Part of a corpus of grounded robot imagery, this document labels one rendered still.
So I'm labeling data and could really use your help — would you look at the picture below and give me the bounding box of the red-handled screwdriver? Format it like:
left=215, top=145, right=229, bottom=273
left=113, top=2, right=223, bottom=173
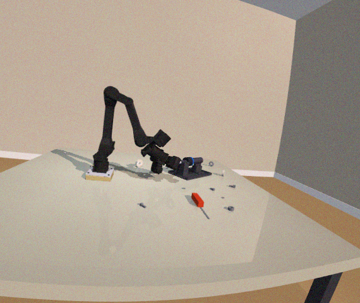
left=191, top=193, right=210, bottom=219

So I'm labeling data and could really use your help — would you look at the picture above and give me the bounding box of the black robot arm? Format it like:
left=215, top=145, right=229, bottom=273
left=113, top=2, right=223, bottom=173
left=92, top=86, right=171, bottom=174

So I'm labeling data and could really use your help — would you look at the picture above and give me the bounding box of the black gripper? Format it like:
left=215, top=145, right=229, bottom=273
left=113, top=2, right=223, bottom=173
left=150, top=149, right=181, bottom=170

